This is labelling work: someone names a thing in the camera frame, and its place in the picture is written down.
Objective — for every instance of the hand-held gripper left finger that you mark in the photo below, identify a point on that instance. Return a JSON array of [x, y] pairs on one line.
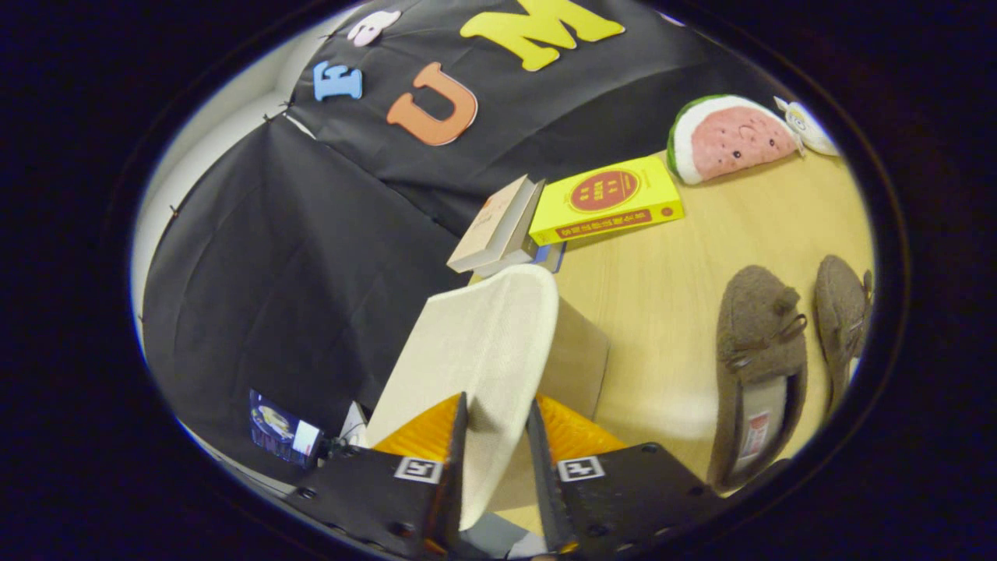
[[453, 499]]

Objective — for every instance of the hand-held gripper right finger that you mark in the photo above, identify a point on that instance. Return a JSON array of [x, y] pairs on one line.
[[544, 499]]

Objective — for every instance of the beige fabric storage box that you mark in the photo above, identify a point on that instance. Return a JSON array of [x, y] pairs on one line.
[[483, 343]]

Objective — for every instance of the brown fuzzy slipper shoe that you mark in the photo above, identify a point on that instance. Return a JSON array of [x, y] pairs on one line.
[[755, 319], [837, 312]]

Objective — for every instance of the blue printed packet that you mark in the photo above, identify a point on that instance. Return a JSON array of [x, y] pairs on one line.
[[276, 425]]

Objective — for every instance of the blue book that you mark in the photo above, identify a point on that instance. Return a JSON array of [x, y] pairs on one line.
[[551, 257]]

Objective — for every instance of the yellow book with red circle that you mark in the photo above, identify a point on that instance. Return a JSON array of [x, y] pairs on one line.
[[607, 195]]

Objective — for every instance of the watermelon slice plush toy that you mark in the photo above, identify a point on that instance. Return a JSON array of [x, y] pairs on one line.
[[732, 140]]

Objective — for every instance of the white plush toy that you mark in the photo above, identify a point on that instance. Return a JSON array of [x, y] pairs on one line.
[[810, 128]]

